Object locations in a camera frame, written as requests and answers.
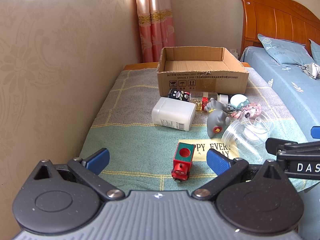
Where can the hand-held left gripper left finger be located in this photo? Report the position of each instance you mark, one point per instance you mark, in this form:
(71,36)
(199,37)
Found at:
(98,158)

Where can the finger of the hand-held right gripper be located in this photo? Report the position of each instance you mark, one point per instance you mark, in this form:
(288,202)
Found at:
(316,132)
(287,145)

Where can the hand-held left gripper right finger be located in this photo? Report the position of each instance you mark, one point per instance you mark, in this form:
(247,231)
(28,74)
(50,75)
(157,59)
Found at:
(217,161)

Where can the clear plastic cup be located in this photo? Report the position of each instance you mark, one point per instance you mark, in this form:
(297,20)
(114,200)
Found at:
(240,140)
(260,126)

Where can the red wooden toy train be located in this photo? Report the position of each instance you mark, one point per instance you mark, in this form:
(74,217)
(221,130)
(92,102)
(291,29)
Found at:
(183,158)

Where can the grey elephant toy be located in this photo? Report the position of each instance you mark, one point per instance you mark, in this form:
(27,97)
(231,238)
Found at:
(217,120)

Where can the white plastic bottle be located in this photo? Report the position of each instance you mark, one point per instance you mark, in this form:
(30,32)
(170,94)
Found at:
(172,113)

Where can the black cartoon toy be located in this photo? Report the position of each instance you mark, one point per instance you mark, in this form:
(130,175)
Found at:
(176,94)

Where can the brown cardboard box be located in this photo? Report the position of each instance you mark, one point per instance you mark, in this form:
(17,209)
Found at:
(200,80)

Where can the bed with blue sheet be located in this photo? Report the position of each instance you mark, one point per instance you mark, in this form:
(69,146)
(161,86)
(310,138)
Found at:
(282,92)

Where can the grey crumpled cloth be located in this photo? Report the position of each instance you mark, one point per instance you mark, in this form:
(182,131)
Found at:
(311,70)

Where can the mint green round case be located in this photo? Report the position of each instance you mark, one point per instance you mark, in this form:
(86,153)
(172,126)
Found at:
(237,101)

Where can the clear capsule bottle red label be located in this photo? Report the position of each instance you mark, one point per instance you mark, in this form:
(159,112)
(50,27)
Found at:
(198,98)

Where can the blue floral pillow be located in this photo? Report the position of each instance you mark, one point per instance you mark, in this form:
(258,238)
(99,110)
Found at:
(315,51)
(285,50)

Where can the wooden headboard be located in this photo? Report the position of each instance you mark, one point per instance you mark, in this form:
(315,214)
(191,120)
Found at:
(272,17)

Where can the pink curtain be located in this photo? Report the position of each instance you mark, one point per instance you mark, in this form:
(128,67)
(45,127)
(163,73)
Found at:
(155,22)

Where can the white wall socket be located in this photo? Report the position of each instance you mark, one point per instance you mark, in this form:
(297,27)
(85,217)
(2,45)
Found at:
(234,52)

